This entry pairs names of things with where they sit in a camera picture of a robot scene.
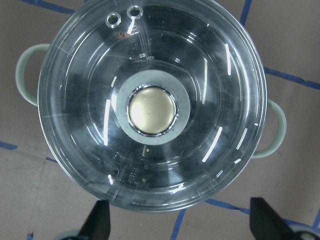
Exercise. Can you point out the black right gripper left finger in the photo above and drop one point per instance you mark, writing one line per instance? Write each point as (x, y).
(98, 224)

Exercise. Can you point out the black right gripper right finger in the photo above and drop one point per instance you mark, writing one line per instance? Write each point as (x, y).
(266, 224)

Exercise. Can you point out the clear glass pot lid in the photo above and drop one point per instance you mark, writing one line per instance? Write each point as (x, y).
(154, 105)

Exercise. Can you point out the pale green steel pot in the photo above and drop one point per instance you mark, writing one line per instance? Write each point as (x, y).
(21, 86)

